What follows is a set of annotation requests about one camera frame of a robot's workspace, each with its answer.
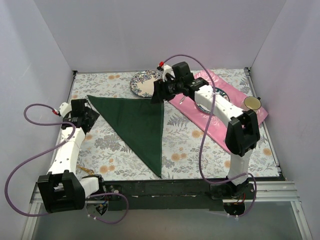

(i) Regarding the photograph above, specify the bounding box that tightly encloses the aluminium frame rail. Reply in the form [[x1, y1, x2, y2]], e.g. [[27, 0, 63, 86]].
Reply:
[[22, 180, 312, 240]]

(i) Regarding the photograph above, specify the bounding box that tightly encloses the blue floral ceramic plate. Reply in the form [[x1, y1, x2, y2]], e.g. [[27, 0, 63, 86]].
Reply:
[[130, 70, 162, 99]]

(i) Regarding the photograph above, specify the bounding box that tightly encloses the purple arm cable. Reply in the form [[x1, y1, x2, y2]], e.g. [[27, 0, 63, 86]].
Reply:
[[159, 54, 257, 218], [4, 104, 130, 225]]

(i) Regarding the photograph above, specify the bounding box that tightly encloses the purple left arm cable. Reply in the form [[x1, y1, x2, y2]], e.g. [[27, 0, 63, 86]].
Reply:
[[4, 104, 130, 225]]

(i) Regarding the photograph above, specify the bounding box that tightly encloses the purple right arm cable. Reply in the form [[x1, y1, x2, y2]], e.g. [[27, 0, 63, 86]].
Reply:
[[159, 54, 257, 218]]

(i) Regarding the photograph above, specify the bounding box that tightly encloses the cream enamel mug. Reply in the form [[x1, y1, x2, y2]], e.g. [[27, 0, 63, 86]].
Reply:
[[241, 96, 262, 112]]

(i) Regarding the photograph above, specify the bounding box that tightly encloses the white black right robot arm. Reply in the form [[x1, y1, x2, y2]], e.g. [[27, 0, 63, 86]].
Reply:
[[151, 61, 260, 199]]

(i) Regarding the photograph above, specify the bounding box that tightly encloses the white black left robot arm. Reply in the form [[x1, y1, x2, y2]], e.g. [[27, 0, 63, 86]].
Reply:
[[37, 98, 107, 213]]

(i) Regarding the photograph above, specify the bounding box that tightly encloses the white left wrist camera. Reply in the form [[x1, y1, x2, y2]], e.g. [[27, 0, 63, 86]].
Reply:
[[52, 102, 72, 118]]

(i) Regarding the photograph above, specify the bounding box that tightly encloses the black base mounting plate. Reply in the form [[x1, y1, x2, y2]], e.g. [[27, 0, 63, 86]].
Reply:
[[84, 181, 257, 212]]

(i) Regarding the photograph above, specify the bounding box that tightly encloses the dark green cloth napkin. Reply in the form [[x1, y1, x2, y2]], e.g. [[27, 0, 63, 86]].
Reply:
[[87, 95, 165, 177]]

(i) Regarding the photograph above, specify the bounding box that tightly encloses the green rimmed white plate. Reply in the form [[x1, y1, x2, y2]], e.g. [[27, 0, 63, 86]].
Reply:
[[194, 85, 232, 116]]

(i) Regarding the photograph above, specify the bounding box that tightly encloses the pink rose placemat cloth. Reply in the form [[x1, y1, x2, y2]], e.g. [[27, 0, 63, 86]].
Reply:
[[169, 70, 268, 156]]

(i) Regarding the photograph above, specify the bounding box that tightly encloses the silver fork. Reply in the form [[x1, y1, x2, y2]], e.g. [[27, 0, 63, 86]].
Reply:
[[178, 96, 186, 105]]

